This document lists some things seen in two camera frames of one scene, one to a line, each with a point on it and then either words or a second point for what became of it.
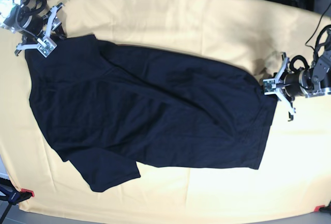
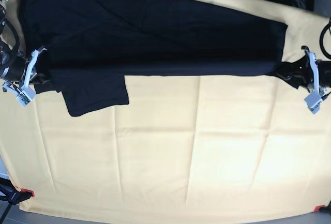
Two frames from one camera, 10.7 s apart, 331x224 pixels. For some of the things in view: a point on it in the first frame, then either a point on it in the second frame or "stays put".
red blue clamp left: [13, 196] stays put
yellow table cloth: [295, 173] stays put
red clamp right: [322, 208] stays put
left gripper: [35, 25] to [14, 71]
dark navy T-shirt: [104, 106] to [92, 40]
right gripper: [291, 84] to [299, 73]
